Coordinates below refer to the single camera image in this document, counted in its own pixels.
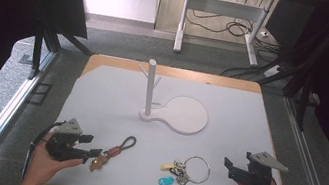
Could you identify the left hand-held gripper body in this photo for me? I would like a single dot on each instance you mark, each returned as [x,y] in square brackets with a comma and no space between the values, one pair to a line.
[63,146]

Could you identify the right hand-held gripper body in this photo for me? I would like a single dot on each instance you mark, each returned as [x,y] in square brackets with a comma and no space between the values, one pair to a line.
[258,175]

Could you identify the white key stand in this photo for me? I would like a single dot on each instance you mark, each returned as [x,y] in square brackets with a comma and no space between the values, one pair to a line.
[187,116]

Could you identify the person's left hand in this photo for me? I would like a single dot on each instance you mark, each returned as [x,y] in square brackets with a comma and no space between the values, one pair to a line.
[45,167]

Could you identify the white table mat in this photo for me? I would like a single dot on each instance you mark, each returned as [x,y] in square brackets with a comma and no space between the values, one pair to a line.
[138,176]

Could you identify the wooden table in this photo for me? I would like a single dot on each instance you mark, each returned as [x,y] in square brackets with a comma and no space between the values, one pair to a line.
[117,62]

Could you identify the black metal stand legs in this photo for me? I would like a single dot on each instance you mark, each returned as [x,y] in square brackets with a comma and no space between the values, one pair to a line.
[37,51]
[302,102]

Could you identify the white power strip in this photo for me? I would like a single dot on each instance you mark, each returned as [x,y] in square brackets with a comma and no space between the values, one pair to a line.
[272,71]

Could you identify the white desk frame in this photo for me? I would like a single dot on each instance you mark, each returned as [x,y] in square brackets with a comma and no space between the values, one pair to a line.
[224,7]

